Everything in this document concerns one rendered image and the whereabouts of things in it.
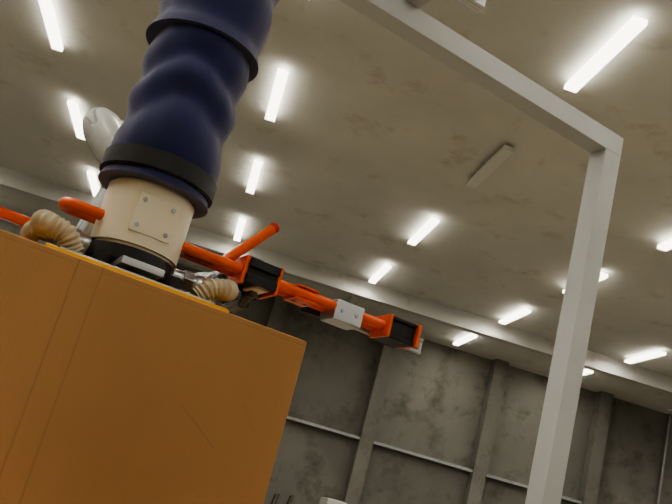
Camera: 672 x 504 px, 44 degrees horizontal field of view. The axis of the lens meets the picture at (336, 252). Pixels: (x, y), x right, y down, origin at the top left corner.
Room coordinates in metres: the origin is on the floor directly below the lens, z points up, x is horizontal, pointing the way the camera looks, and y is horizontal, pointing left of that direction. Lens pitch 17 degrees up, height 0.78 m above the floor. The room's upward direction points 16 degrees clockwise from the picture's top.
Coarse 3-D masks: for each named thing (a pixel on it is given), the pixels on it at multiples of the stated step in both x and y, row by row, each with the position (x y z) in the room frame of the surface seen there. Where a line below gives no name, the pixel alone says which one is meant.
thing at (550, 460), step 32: (608, 160) 4.17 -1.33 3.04; (608, 192) 4.18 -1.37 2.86; (608, 224) 4.20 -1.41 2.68; (576, 256) 4.22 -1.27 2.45; (576, 288) 4.18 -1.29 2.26; (576, 320) 4.15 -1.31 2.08; (576, 352) 4.17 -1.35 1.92; (576, 384) 4.19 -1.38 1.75; (544, 416) 4.24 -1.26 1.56; (544, 448) 4.20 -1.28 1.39; (544, 480) 4.16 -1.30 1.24
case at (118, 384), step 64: (0, 256) 1.25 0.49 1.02; (64, 256) 1.29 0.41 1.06; (0, 320) 1.27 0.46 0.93; (64, 320) 1.31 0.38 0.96; (128, 320) 1.35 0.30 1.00; (192, 320) 1.39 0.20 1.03; (0, 384) 1.28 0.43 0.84; (64, 384) 1.32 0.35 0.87; (128, 384) 1.36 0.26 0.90; (192, 384) 1.41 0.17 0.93; (256, 384) 1.46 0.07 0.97; (0, 448) 1.30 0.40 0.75; (64, 448) 1.34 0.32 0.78; (128, 448) 1.38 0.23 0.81; (192, 448) 1.42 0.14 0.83; (256, 448) 1.47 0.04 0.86
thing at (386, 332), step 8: (392, 320) 1.74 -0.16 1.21; (400, 320) 1.75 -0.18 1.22; (376, 328) 1.78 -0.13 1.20; (384, 328) 1.75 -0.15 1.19; (392, 328) 1.76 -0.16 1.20; (400, 328) 1.76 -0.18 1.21; (408, 328) 1.77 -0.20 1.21; (416, 328) 1.78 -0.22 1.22; (376, 336) 1.77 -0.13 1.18; (384, 336) 1.75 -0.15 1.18; (392, 336) 1.75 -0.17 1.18; (400, 336) 1.77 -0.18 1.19; (408, 336) 1.77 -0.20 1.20; (416, 336) 1.77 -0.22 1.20; (392, 344) 1.81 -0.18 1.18; (400, 344) 1.79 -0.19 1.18; (408, 344) 1.77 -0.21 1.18; (416, 344) 1.77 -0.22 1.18
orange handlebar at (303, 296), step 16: (0, 208) 1.67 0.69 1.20; (64, 208) 1.47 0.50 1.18; (80, 208) 1.46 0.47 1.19; (96, 208) 1.47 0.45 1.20; (16, 224) 1.70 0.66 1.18; (192, 256) 1.57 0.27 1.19; (208, 256) 1.57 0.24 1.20; (224, 272) 1.63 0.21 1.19; (288, 288) 1.65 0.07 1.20; (304, 288) 1.67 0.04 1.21; (304, 304) 1.69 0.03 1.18; (320, 304) 1.68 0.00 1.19; (336, 304) 1.69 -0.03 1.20; (368, 320) 1.73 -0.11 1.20; (384, 320) 1.75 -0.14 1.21
